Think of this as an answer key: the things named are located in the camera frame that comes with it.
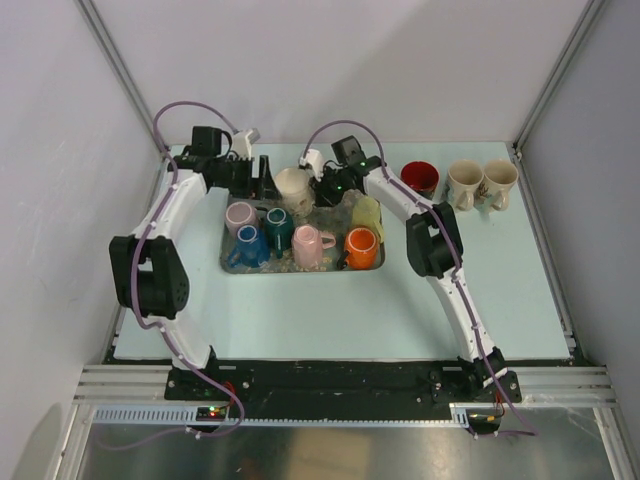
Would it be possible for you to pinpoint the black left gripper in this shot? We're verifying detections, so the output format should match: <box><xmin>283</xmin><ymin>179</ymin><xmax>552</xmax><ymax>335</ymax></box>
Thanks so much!
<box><xmin>212</xmin><ymin>155</ymin><xmax>281</xmax><ymax>201</ymax></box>

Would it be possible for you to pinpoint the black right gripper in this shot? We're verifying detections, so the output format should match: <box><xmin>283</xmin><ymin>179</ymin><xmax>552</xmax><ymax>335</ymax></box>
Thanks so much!
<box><xmin>310</xmin><ymin>164</ymin><xmax>351</xmax><ymax>208</ymax></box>

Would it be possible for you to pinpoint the cream mug with script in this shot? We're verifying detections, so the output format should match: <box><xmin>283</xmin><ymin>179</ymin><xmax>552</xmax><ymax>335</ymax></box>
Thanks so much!
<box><xmin>274</xmin><ymin>167</ymin><xmax>314</xmax><ymax>217</ymax></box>

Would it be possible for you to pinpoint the black mug orange trim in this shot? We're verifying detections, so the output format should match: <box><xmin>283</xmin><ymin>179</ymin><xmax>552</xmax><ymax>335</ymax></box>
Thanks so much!
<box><xmin>401</xmin><ymin>161</ymin><xmax>440</xmax><ymax>200</ymax></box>

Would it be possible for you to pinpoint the tall cream seahorse mug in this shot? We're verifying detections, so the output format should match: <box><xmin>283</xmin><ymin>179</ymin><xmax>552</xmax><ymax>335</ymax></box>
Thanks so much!
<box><xmin>444</xmin><ymin>159</ymin><xmax>484</xmax><ymax>212</ymax></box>

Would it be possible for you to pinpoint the cream coral pattern mug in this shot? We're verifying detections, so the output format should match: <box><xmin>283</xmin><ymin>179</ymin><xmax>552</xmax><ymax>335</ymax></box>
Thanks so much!
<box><xmin>482</xmin><ymin>159</ymin><xmax>519</xmax><ymax>211</ymax></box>

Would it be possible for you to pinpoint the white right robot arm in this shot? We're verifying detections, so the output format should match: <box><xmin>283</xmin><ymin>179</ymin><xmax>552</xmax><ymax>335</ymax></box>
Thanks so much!
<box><xmin>299</xmin><ymin>136</ymin><xmax>508</xmax><ymax>401</ymax></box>

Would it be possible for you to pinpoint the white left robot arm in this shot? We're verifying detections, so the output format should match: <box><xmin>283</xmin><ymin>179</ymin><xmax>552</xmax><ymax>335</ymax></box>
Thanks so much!
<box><xmin>109</xmin><ymin>126</ymin><xmax>278</xmax><ymax>399</ymax></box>

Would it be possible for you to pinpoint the lilac mug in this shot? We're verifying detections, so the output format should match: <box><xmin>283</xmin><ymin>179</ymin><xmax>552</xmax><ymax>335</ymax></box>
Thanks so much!
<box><xmin>225</xmin><ymin>201</ymin><xmax>259</xmax><ymax>237</ymax></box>

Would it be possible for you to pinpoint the dark green faceted mug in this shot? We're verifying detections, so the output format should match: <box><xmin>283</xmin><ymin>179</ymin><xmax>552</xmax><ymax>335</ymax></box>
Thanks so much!
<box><xmin>265</xmin><ymin>207</ymin><xmax>295</xmax><ymax>259</ymax></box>

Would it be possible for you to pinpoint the yellow faceted mug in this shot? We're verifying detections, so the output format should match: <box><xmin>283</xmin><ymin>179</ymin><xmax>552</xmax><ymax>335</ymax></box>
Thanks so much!
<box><xmin>351</xmin><ymin>196</ymin><xmax>384</xmax><ymax>244</ymax></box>

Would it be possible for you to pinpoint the pink faceted mug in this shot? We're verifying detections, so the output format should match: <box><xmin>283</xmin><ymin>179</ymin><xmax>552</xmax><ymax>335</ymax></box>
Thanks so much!
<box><xmin>292</xmin><ymin>225</ymin><xmax>336</xmax><ymax>269</ymax></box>

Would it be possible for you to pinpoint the blue faceted mug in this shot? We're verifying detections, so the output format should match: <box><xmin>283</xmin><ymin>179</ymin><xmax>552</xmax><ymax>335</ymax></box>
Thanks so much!
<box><xmin>227</xmin><ymin>225</ymin><xmax>270</xmax><ymax>268</ymax></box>

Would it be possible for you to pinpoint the floral patterned serving tray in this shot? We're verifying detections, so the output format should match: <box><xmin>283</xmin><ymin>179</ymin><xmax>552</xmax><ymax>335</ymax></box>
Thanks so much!
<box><xmin>220</xmin><ymin>190</ymin><xmax>365</xmax><ymax>274</ymax></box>

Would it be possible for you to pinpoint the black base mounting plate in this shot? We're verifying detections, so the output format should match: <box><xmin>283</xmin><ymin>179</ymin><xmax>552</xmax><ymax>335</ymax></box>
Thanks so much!
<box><xmin>163</xmin><ymin>357</ymin><xmax>524</xmax><ymax>422</ymax></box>

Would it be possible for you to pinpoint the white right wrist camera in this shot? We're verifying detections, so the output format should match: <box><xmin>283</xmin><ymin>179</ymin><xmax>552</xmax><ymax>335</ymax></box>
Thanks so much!
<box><xmin>298</xmin><ymin>148</ymin><xmax>327</xmax><ymax>182</ymax></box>

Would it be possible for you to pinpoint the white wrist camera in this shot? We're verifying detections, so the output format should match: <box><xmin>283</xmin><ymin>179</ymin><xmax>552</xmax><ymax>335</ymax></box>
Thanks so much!
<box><xmin>298</xmin><ymin>148</ymin><xmax>327</xmax><ymax>182</ymax></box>
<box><xmin>231</xmin><ymin>128</ymin><xmax>260</xmax><ymax>160</ymax></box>

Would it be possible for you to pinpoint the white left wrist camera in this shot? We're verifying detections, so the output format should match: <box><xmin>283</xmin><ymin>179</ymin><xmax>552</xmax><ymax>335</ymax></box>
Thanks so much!
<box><xmin>231</xmin><ymin>128</ymin><xmax>260</xmax><ymax>160</ymax></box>

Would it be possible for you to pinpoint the orange mug black handle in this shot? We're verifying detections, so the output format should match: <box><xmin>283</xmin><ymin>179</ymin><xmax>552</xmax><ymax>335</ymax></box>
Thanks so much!
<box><xmin>336</xmin><ymin>227</ymin><xmax>379</xmax><ymax>270</ymax></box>

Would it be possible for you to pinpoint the left aluminium frame post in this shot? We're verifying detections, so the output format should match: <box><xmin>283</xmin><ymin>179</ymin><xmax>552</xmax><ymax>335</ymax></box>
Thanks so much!
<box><xmin>74</xmin><ymin>0</ymin><xmax>161</xmax><ymax>152</ymax></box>

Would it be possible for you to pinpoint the aluminium frame post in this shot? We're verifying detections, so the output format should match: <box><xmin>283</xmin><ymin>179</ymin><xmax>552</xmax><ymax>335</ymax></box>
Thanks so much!
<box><xmin>512</xmin><ymin>0</ymin><xmax>610</xmax><ymax>159</ymax></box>
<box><xmin>74</xmin><ymin>0</ymin><xmax>161</xmax><ymax>152</ymax></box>

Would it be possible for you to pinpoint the grey slotted cable duct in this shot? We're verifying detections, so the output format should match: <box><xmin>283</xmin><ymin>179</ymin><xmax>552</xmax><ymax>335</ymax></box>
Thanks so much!
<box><xmin>89</xmin><ymin>403</ymin><xmax>474</xmax><ymax>427</ymax></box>

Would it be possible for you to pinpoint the aluminium rail right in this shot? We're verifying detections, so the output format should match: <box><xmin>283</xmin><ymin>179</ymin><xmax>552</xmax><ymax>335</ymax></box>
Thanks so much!
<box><xmin>514</xmin><ymin>367</ymin><xmax>617</xmax><ymax>408</ymax></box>

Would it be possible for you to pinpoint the right aluminium frame post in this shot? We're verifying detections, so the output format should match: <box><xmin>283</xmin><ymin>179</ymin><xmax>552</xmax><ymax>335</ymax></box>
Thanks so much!
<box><xmin>512</xmin><ymin>0</ymin><xmax>610</xmax><ymax>159</ymax></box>

